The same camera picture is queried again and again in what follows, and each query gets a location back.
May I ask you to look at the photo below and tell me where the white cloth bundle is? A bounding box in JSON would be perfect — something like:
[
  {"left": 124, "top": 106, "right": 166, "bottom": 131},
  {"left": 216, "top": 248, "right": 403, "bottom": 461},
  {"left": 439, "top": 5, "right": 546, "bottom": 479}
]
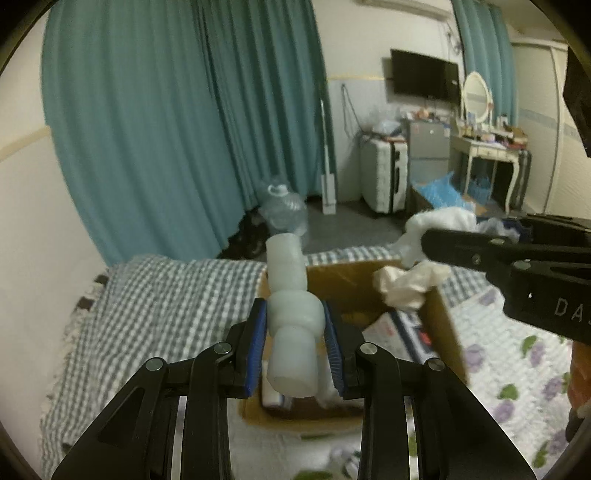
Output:
[{"left": 394, "top": 207, "right": 520, "bottom": 269}]

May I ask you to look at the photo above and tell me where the white printed tissue pack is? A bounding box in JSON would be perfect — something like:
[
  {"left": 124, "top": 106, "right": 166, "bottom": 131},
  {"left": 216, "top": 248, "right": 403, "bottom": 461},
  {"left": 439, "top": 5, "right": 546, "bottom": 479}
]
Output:
[{"left": 363, "top": 310, "right": 439, "bottom": 364}]

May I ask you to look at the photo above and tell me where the white sliding wardrobe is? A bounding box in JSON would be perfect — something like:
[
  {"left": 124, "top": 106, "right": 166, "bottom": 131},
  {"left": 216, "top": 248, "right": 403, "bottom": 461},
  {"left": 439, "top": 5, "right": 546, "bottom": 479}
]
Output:
[{"left": 512, "top": 39, "right": 585, "bottom": 216}]

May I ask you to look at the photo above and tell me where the blue plastic bag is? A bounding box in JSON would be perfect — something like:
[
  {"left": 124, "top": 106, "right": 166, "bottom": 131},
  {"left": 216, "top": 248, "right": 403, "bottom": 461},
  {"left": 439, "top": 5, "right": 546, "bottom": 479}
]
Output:
[{"left": 413, "top": 172, "right": 492, "bottom": 212}]

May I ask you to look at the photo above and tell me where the white floral quilt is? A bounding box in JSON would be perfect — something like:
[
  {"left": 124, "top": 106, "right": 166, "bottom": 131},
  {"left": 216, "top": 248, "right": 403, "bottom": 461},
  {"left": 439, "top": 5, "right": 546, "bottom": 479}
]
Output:
[{"left": 230, "top": 286, "right": 572, "bottom": 479}]

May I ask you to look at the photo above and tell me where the cream crumpled cloth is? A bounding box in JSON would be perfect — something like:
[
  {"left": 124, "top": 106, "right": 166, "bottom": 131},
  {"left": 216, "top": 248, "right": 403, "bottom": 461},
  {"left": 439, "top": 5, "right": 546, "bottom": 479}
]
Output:
[{"left": 373, "top": 260, "right": 452, "bottom": 311}]

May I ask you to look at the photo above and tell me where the white dressing table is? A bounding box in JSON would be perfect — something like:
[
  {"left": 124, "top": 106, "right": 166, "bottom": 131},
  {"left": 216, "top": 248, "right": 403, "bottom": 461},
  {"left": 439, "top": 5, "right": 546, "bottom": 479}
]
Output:
[{"left": 451, "top": 135, "right": 520, "bottom": 214}]

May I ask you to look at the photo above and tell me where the grey mini fridge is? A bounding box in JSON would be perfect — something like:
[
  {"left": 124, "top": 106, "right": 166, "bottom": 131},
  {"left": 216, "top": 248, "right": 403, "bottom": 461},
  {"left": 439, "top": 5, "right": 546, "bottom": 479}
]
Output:
[{"left": 404, "top": 120, "right": 451, "bottom": 176}]

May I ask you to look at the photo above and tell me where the grey checkered blanket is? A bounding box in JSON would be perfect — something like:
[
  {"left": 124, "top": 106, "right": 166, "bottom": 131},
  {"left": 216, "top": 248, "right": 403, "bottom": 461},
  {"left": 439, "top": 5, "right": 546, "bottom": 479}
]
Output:
[{"left": 40, "top": 245, "right": 488, "bottom": 479}]

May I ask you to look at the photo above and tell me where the brown cardboard box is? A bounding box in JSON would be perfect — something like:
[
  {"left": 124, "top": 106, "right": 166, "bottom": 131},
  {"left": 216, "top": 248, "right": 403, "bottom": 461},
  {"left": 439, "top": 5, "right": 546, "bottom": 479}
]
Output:
[{"left": 238, "top": 260, "right": 468, "bottom": 436}]

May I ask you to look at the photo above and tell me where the white suitcase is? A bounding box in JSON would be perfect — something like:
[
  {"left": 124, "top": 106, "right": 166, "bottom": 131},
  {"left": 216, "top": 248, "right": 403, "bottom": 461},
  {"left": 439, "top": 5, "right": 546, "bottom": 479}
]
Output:
[{"left": 360, "top": 136, "right": 408, "bottom": 214}]

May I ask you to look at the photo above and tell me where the white oval vanity mirror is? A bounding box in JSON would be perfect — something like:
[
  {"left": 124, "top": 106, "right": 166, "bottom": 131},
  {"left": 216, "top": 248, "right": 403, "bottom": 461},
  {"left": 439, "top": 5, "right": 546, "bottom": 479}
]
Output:
[{"left": 461, "top": 71, "right": 494, "bottom": 128}]

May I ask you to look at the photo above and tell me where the white upright mop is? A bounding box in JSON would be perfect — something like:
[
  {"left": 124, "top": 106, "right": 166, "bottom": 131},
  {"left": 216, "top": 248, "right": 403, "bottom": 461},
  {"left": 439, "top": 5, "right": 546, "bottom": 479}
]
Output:
[{"left": 320, "top": 81, "right": 337, "bottom": 215}]

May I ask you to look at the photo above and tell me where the teal curtain by wardrobe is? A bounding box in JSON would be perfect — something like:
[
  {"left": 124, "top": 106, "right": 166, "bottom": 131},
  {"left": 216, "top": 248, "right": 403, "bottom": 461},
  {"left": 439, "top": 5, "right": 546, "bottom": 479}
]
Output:
[{"left": 452, "top": 0, "right": 517, "bottom": 124}]

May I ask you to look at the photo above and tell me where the clear plastic water jug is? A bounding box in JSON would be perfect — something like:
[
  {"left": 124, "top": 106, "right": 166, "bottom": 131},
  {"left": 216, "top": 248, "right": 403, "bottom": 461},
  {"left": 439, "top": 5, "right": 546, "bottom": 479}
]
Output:
[{"left": 259, "top": 177, "right": 308, "bottom": 246}]

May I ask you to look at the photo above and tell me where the teal window curtain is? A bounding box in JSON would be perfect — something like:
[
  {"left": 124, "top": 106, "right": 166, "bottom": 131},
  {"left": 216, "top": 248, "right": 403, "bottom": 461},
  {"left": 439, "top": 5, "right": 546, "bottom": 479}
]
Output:
[{"left": 41, "top": 1, "right": 327, "bottom": 264}]

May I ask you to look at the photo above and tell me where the black wall television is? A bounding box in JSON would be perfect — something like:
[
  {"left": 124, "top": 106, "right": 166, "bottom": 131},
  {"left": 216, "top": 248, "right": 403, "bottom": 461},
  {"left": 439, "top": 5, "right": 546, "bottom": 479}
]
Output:
[{"left": 391, "top": 49, "right": 460, "bottom": 103}]

